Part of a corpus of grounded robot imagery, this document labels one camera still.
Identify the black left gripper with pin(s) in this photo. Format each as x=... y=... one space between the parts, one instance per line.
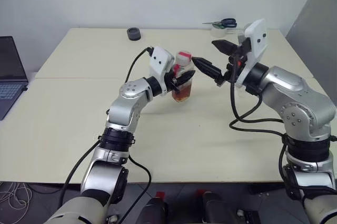
x=172 y=80

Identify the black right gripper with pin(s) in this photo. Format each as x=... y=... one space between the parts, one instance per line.
x=233 y=70

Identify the clear plastic drink bottle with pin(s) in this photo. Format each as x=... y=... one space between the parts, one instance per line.
x=181 y=95

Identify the white bottle cap red tape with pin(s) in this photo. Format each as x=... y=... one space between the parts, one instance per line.
x=183 y=57

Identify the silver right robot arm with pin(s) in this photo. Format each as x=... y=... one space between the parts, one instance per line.
x=297 y=95

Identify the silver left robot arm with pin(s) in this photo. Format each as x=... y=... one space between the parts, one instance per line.
x=126 y=108

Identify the clear tape roll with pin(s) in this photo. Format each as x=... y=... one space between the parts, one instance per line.
x=218 y=32

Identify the small red tag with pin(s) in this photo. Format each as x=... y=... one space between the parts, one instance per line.
x=202 y=192
x=159 y=195

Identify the dark rounded shape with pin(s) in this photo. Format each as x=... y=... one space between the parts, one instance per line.
x=217 y=208
x=154 y=211

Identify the dark grey laptop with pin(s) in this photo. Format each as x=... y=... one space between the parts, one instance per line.
x=10 y=61

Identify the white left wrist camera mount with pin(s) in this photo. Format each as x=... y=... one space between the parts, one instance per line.
x=159 y=61

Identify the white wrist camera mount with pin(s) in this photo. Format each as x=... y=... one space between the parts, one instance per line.
x=256 y=32
x=159 y=61

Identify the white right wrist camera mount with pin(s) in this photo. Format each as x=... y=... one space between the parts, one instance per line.
x=256 y=32

